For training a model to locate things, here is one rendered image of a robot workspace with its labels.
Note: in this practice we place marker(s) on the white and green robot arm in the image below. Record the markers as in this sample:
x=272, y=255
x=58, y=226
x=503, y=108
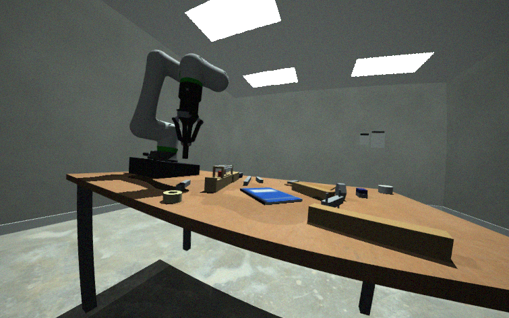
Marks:
x=192, y=72

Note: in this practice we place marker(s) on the blue notebook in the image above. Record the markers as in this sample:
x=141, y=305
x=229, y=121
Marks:
x=268, y=196

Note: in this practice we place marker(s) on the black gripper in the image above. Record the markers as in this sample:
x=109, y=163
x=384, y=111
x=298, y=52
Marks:
x=187, y=123

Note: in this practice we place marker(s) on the white short cylinder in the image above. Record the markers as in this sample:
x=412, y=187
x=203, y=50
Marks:
x=385, y=189

